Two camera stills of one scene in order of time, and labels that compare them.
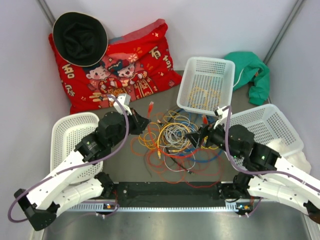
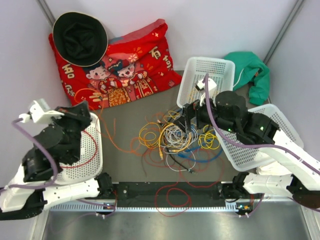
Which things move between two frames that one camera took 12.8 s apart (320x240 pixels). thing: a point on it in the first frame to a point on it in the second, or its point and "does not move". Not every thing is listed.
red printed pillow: x=138 y=63 does not move
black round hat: x=80 y=39 does not move
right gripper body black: x=216 y=136 to x=202 y=115
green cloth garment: x=249 y=68 does not move
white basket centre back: x=207 y=84 does not move
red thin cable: x=149 y=110 to x=156 y=194
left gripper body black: x=133 y=124 to x=73 y=122
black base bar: x=169 y=194 does not move
